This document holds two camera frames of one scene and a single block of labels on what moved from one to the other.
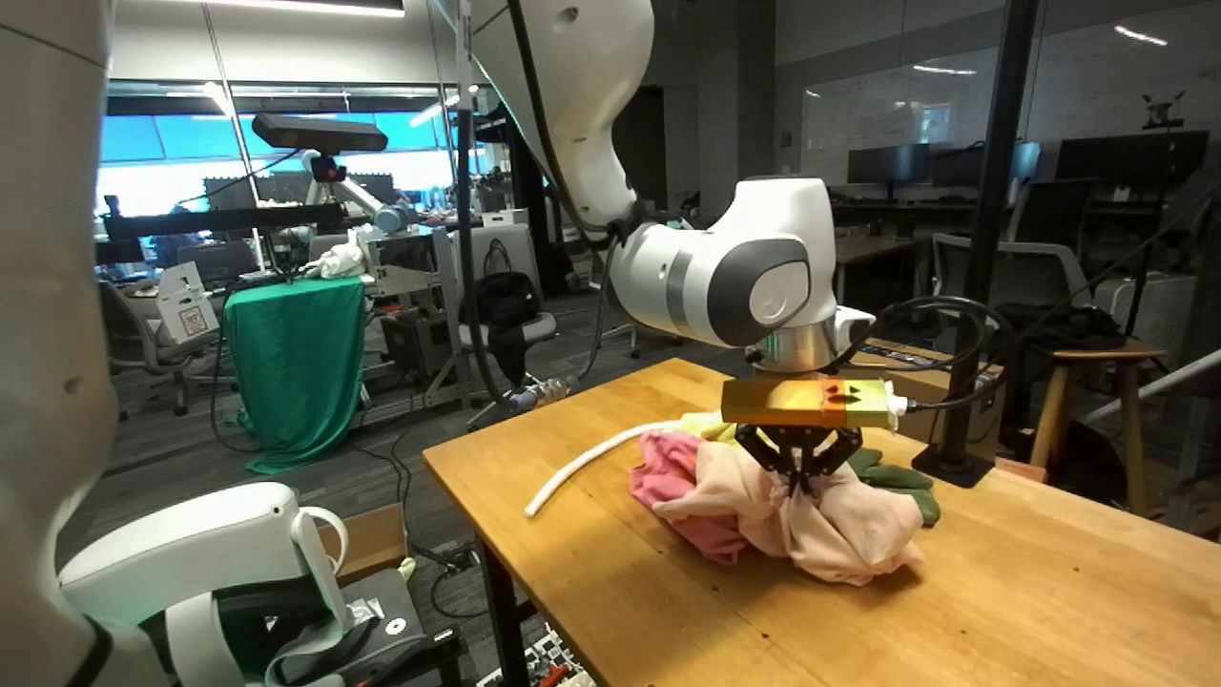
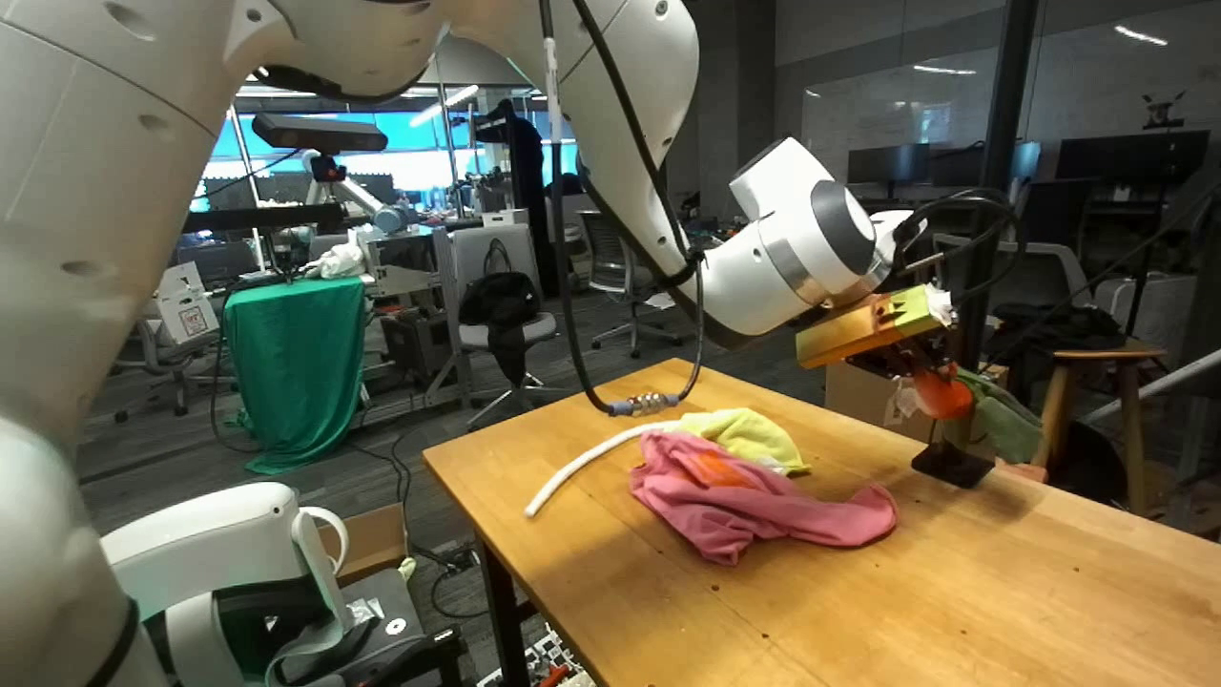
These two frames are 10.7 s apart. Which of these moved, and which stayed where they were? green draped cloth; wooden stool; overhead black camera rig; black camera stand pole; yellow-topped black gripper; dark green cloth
Moved: dark green cloth; yellow-topped black gripper
Stayed: green draped cloth; overhead black camera rig; black camera stand pole; wooden stool
